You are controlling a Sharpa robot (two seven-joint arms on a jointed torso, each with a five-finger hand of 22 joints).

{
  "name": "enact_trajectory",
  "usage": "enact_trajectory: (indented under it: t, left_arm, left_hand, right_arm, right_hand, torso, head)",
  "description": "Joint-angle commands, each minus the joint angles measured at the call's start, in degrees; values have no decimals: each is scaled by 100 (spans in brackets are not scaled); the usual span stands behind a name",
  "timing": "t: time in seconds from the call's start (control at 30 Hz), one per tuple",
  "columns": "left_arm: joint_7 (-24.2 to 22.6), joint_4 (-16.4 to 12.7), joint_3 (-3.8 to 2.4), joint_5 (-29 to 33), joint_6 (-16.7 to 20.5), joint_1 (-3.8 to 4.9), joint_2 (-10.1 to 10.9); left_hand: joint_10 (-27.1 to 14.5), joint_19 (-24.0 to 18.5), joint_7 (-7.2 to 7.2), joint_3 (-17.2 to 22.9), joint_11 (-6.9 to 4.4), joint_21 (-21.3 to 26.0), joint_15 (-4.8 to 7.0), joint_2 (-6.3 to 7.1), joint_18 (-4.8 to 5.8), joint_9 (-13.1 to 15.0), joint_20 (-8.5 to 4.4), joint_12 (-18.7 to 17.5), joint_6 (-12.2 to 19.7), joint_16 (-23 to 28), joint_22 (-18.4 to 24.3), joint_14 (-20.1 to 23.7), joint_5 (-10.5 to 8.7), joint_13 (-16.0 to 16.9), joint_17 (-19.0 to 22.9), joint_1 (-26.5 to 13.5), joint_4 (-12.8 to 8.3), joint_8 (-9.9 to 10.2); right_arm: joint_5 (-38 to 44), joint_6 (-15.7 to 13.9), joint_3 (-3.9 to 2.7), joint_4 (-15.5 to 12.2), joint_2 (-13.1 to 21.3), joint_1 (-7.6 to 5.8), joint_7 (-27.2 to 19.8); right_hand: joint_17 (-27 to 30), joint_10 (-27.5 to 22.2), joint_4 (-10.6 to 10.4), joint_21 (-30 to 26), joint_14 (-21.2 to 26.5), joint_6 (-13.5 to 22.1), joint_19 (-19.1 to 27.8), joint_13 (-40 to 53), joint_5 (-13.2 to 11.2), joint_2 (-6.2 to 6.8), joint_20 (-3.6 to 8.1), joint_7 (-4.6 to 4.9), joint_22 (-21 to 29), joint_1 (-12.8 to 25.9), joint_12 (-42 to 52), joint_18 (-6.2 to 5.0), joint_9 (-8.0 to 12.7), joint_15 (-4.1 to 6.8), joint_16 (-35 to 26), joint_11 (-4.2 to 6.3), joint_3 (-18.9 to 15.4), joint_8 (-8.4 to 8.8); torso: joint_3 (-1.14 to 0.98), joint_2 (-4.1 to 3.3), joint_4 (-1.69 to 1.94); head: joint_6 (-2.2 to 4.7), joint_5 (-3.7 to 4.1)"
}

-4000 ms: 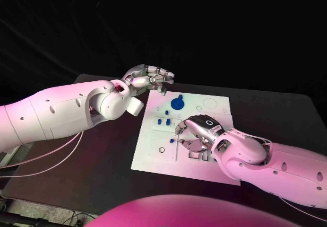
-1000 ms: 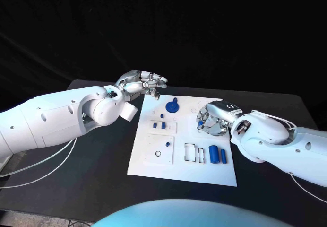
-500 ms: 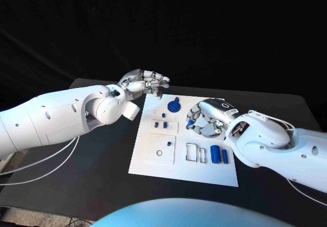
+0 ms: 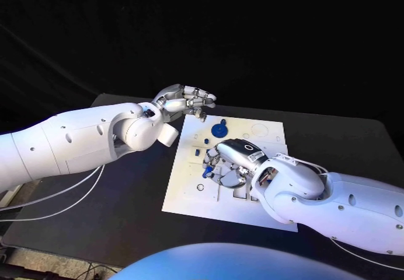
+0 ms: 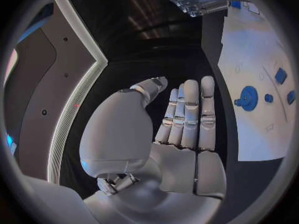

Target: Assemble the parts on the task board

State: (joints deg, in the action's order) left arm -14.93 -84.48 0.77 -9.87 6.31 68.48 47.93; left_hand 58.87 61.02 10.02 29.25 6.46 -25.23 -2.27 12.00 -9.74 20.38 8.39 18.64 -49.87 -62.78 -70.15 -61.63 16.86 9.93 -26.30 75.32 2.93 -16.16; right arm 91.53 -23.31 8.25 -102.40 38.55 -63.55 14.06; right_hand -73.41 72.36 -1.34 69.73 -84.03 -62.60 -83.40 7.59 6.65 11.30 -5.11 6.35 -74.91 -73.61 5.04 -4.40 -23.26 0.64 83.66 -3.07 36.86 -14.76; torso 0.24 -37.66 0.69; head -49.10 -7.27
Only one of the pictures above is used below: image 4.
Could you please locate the white task board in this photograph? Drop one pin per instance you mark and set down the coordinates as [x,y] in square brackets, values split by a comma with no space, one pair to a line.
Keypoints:
[220,196]

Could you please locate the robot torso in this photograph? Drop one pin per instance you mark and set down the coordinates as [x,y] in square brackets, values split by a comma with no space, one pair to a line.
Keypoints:
[232,262]

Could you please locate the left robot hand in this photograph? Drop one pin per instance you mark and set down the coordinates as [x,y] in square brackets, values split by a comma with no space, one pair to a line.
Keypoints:
[176,102]

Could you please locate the blue gear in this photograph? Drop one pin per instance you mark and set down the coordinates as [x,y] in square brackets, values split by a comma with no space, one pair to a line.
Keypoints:
[219,129]

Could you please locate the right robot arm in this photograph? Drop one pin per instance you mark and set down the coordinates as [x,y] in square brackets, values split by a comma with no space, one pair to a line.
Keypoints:
[333,196]

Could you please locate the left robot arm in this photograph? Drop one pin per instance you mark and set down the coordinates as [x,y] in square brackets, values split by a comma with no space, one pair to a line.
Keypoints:
[78,140]

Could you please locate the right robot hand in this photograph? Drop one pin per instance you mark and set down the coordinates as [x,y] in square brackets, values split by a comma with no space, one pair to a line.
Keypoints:
[232,159]

